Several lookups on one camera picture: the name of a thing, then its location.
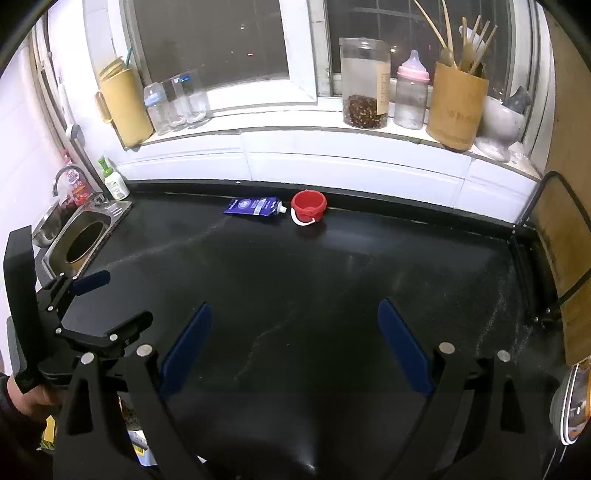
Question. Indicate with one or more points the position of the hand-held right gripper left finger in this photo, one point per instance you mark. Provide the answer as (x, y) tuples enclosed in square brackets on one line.
[(184, 350)]

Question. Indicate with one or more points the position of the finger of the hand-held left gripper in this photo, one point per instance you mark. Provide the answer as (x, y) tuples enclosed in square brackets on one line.
[(92, 281), (115, 339)]

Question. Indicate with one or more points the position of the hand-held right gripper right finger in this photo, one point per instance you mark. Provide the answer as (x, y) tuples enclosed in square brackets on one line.
[(406, 346)]

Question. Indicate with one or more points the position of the blue spouted pouch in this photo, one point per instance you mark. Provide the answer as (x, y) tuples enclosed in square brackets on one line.
[(251, 206)]

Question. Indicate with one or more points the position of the person's left forearm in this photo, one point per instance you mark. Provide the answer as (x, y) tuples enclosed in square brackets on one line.
[(18, 445)]

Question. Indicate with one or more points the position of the person's left hand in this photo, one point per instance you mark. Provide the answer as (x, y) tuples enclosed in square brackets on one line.
[(34, 399)]

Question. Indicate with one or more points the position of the steel sink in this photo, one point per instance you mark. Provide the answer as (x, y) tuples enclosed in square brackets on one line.
[(113, 210)]

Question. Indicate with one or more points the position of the red printed packet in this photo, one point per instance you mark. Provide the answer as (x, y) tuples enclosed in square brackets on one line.
[(78, 189)]

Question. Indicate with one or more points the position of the white green dish soap bottle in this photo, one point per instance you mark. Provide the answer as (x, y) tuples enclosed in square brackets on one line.
[(116, 184)]

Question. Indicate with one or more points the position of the steel faucet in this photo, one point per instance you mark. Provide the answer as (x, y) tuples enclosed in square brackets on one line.
[(69, 173)]

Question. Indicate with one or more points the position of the small red bucket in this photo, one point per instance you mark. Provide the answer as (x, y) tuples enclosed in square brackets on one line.
[(309, 205)]

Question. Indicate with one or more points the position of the clear blue ringed baby bottle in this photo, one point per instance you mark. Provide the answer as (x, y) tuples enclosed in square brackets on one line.
[(157, 110)]

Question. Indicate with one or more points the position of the clear glass bottle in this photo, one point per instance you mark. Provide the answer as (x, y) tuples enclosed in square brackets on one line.
[(198, 101), (179, 104)]

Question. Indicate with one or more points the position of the white stone mortar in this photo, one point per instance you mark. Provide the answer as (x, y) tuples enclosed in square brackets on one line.
[(498, 129)]

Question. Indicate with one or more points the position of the pink capped baby bottle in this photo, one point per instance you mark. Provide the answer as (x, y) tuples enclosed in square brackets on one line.
[(411, 97)]

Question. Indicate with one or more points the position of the wooden cutting board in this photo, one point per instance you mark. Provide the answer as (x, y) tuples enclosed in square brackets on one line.
[(570, 138)]

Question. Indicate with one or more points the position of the white framed window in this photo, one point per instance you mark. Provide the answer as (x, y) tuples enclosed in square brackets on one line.
[(207, 41)]

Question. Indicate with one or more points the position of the clear jar with peppercorns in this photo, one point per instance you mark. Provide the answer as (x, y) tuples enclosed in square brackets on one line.
[(362, 83)]

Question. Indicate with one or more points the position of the grey stone pestle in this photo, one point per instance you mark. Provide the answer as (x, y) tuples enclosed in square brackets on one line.
[(519, 99)]

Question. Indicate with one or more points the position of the bunch of wooden utensils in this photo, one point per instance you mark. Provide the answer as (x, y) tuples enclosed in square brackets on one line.
[(471, 46)]

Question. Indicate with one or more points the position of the grey wall hook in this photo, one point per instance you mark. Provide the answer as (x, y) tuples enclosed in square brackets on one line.
[(74, 132)]

